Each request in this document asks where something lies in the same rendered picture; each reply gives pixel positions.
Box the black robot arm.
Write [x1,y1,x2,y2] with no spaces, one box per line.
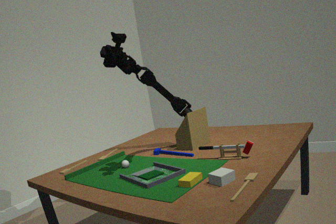
[100,46,192,117]

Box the white golf ball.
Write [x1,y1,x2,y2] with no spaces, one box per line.
[122,160,129,168]

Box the green putting mat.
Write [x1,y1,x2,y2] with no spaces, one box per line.
[68,155,229,203]

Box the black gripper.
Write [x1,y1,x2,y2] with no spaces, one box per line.
[103,32,127,68]

